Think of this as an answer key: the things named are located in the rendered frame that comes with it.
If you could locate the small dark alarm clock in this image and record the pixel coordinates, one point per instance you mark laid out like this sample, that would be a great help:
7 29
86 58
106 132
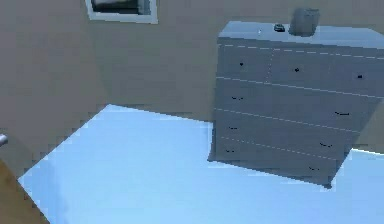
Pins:
279 27

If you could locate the grey chest of drawers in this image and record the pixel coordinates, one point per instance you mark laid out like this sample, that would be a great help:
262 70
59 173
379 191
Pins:
286 110

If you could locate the grey cylindrical container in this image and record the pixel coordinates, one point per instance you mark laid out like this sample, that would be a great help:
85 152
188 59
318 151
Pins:
304 22

